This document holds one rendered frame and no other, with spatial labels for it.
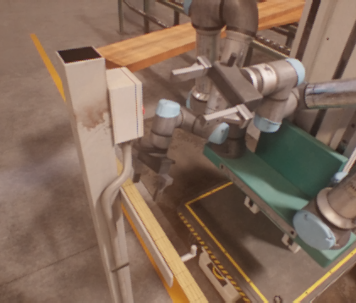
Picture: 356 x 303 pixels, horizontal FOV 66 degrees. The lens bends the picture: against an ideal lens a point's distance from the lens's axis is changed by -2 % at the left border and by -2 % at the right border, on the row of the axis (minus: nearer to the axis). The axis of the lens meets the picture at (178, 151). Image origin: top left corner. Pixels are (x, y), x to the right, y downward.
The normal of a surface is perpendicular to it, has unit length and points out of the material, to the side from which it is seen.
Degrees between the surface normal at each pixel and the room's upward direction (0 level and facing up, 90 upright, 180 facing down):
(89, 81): 90
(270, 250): 0
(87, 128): 90
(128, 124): 90
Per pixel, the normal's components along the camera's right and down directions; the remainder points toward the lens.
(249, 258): 0.05, -0.77
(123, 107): 0.51, 0.57
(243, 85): 0.20, -0.56
